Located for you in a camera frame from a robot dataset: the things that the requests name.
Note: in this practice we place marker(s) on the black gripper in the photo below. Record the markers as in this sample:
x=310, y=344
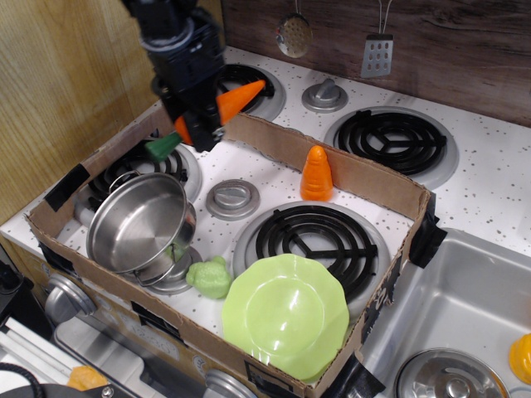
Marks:
x=187, y=57

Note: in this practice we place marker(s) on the orange toy carrot green stem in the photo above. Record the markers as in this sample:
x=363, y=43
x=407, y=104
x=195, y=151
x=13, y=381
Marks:
x=231, y=104

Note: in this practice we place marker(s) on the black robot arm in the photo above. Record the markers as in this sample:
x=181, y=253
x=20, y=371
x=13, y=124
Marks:
x=140, y=9

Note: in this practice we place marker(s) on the short orange carrot tip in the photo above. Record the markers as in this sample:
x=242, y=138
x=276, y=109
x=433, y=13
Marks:
x=316, y=182

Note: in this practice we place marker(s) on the light green plastic plate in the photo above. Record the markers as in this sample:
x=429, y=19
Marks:
x=288, y=312

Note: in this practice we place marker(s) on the front left black burner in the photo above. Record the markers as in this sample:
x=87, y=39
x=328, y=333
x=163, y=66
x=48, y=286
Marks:
x=179, y=164

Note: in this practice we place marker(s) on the black burner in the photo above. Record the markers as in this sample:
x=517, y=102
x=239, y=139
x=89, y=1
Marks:
x=344, y=242
x=405, y=140
x=179, y=164
x=269, y=103

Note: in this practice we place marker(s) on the back left black burner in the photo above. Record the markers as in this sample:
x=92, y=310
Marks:
x=269, y=103

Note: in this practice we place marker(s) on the silver centre stove knob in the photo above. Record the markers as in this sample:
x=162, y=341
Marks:
x=233, y=200

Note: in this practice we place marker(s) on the silver stove knob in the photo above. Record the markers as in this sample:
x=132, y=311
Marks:
x=325, y=97
x=233, y=200

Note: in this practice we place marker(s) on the stainless steel pot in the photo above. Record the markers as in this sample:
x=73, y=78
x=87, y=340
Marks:
x=143, y=228

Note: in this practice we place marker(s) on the hanging perforated metal spoon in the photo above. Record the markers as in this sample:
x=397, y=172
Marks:
x=293, y=34

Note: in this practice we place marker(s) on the brown cardboard fence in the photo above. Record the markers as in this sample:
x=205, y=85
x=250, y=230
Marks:
x=361, y=177

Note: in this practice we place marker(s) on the silver back stove knob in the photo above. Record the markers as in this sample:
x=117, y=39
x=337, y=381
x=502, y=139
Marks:
x=325, y=97

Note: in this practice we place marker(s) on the light green toy vegetable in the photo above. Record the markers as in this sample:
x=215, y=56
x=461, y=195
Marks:
x=211, y=278

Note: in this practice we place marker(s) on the front right black burner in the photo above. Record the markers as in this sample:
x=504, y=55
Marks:
x=344, y=242

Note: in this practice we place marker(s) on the hanging slotted metal spatula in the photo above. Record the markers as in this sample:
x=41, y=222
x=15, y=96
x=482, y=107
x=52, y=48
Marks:
x=378, y=48

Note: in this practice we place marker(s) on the back right black burner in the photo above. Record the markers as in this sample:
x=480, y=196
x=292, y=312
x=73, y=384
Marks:
x=405, y=140

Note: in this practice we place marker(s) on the silver front panel knob left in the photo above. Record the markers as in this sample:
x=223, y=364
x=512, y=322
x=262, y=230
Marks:
x=66, y=300

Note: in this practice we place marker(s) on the silver panel knob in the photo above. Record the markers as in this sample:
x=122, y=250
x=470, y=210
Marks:
x=66, y=300
x=220, y=384

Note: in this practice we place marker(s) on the silver front panel knob right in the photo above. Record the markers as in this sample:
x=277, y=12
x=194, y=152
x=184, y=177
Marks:
x=220, y=384

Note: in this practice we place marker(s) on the orange object bottom left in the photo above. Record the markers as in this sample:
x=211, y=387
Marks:
x=84, y=378

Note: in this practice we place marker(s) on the grey toy sink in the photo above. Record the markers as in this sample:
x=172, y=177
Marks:
x=473, y=297

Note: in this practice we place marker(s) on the steel lid in sink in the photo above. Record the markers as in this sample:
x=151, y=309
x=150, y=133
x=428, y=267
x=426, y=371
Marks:
x=444, y=372

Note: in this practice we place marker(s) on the yellow toy in sink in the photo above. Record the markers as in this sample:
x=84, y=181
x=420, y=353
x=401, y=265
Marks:
x=519, y=358

